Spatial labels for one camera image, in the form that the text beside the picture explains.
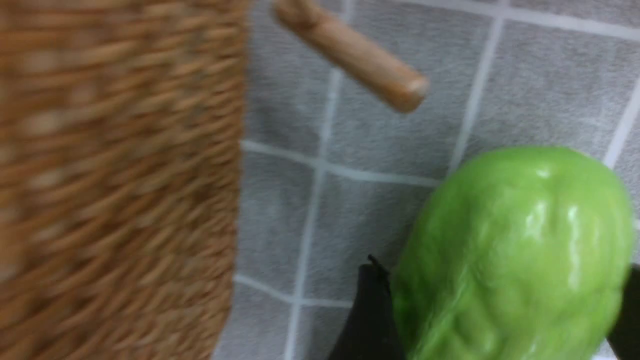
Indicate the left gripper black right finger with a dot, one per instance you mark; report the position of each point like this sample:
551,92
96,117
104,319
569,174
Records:
624,338

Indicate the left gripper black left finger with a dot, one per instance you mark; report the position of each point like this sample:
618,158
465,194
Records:
370,332

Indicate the woven wicker basket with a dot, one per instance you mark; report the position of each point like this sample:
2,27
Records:
120,171

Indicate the grey checked tablecloth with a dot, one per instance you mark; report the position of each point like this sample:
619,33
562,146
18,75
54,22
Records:
331,174

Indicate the wooden basket toggle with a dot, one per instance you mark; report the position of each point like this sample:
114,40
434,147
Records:
392,80

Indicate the green toy chayote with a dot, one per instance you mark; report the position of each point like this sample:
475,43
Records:
521,254

